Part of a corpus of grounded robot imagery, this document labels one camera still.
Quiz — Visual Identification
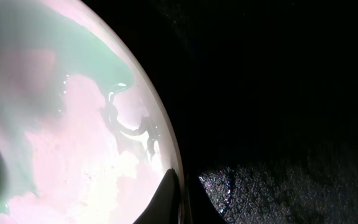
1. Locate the round black tray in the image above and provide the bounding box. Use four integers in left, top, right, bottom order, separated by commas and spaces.
88, 1, 358, 223

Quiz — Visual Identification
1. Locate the pink plate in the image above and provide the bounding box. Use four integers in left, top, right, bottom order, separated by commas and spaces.
0, 1, 185, 223

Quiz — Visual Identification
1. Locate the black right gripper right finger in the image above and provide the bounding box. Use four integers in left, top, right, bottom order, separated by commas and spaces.
188, 175, 226, 224

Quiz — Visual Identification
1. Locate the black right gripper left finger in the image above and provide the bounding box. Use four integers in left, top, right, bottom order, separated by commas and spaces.
134, 169, 181, 224

